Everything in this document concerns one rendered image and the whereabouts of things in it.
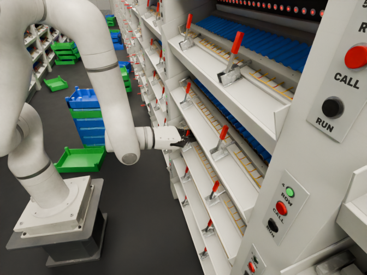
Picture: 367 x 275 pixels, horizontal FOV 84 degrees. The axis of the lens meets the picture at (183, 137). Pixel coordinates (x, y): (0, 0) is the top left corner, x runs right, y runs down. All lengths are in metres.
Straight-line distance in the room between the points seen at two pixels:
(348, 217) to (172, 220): 1.08
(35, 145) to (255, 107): 0.77
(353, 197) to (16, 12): 0.63
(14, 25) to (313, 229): 0.64
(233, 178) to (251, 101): 0.19
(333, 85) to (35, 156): 0.85
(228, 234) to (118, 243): 0.75
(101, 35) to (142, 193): 1.03
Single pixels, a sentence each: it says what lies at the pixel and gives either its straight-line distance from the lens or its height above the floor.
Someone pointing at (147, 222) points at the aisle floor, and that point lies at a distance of 1.28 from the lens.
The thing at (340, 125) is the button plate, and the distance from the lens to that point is 0.22.
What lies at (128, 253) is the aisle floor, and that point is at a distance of 1.22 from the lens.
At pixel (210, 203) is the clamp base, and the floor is 0.56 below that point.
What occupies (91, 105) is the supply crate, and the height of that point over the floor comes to 0.42.
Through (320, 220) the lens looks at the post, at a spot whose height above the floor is 0.89.
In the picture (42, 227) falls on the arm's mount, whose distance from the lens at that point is 1.02.
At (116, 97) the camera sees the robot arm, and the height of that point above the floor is 0.83.
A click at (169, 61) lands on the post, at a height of 0.85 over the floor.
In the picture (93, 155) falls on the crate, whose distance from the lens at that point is 1.76.
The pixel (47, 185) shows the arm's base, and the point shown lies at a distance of 0.94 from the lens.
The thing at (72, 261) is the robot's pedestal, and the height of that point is 0.02.
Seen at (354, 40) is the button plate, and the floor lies 1.06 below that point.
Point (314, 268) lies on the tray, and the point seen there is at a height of 0.75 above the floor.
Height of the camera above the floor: 1.09
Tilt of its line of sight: 37 degrees down
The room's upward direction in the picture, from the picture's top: straight up
